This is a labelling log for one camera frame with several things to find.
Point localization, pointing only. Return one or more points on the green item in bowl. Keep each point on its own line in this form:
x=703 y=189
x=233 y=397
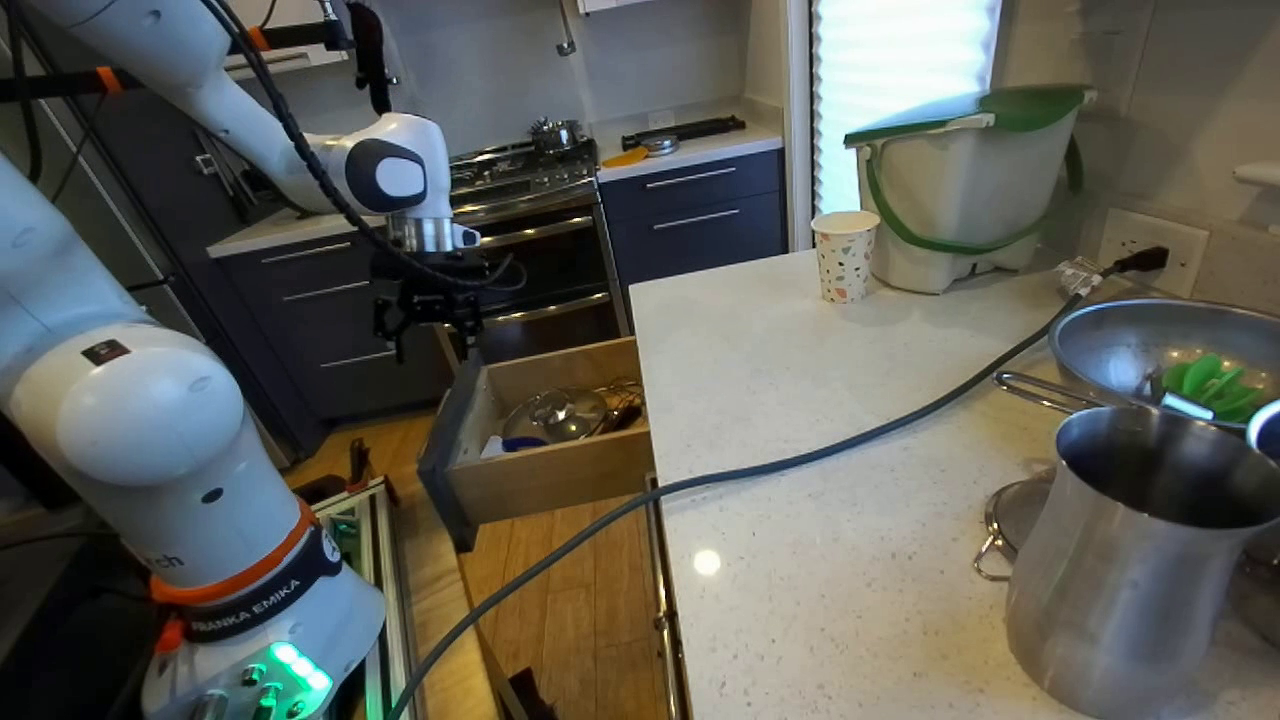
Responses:
x=1212 y=380

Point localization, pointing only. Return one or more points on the large metal pitcher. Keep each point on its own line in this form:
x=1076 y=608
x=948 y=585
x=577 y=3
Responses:
x=1120 y=585

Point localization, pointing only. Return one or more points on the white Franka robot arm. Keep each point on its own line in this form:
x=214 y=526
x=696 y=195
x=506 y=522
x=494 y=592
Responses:
x=132 y=427

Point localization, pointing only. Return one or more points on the glass pot lid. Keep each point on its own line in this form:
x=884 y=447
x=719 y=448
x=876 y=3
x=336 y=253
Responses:
x=560 y=415

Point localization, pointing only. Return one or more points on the black pole with orange clamp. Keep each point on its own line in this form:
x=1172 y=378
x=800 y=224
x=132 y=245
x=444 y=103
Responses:
x=55 y=82

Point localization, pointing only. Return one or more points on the small pot on stove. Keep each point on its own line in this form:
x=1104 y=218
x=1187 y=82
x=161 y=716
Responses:
x=558 y=138

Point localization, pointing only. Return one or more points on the white window blind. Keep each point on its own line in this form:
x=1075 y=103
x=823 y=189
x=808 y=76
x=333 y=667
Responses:
x=907 y=82

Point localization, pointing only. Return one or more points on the wooden drawer with grey front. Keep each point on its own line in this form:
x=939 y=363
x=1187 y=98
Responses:
x=560 y=473

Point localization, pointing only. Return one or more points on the white wall outlet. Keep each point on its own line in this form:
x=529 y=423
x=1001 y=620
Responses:
x=1187 y=253

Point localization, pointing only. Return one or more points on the blue cup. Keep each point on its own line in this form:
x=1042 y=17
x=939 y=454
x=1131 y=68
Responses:
x=1267 y=429

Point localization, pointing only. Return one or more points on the dotted paper cup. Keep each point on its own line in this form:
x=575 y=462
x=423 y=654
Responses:
x=846 y=262

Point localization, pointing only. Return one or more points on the metal bowl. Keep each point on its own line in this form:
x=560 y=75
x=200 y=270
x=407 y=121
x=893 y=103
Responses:
x=1120 y=340

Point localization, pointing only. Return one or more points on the black power plug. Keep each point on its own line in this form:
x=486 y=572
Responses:
x=1142 y=262

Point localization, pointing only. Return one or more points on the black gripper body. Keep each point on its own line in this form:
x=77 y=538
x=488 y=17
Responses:
x=441 y=285

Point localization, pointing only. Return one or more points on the metal and wood robot stand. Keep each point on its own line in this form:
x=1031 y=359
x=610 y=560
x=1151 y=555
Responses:
x=380 y=585

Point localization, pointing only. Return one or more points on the wide dark blue drawer cabinet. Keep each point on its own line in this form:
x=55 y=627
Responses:
x=304 y=335

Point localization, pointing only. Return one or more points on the narrow dark blue drawer cabinet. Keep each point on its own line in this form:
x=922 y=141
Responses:
x=693 y=220

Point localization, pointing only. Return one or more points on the white plastic spatula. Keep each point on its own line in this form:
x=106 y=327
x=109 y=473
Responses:
x=498 y=447

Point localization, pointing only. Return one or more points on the white bin with green lid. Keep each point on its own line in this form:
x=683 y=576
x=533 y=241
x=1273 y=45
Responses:
x=974 y=185

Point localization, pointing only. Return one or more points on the black tray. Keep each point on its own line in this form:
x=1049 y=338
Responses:
x=693 y=130

